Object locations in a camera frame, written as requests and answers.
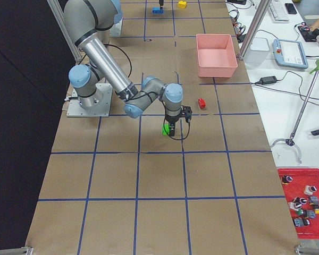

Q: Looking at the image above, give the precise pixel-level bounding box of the white keyboard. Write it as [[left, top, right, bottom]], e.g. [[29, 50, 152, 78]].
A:
[[268, 1, 289, 23]]

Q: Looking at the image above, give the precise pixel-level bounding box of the red parts tray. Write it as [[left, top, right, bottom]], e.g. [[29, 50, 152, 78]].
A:
[[278, 168, 319, 239]]

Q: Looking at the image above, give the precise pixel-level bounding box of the teach pendant tablet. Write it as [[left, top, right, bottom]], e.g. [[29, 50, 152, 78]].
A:
[[272, 39, 308, 70]]

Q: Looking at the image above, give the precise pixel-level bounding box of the reach grabber tool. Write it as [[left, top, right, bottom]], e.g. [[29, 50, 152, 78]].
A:
[[270, 59, 319, 164]]

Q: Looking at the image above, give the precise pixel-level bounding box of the red toy block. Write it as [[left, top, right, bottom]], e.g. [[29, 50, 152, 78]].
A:
[[198, 98, 206, 109]]

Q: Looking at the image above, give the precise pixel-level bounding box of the yellow toy block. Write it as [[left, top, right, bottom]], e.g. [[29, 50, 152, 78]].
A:
[[178, 0, 187, 9]]

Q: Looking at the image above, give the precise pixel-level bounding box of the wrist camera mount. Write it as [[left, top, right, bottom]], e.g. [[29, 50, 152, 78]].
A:
[[181, 105, 192, 124]]

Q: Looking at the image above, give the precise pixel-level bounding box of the black power adapter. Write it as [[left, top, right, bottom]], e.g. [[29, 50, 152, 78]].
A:
[[258, 76, 278, 85]]

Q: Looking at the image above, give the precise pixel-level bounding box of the blue toy block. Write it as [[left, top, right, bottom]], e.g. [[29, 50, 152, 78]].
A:
[[152, 7, 164, 15]]

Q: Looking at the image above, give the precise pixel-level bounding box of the aluminium frame post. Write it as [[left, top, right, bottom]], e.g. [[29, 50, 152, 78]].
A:
[[237, 0, 271, 61]]

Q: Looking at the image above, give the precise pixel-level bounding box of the pink plastic box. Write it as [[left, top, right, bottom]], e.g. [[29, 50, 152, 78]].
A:
[[196, 33, 238, 78]]

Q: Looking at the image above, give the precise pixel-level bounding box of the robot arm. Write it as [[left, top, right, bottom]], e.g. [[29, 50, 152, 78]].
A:
[[64, 1, 192, 138], [110, 0, 164, 37]]

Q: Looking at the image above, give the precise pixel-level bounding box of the green toy block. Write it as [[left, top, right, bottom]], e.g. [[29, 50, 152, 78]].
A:
[[162, 123, 167, 135]]

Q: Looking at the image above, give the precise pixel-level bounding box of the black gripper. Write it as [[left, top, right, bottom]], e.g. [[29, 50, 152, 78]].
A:
[[165, 107, 181, 137]]

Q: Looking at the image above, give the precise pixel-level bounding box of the white square device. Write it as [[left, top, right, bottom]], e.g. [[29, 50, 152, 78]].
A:
[[244, 37, 270, 70]]

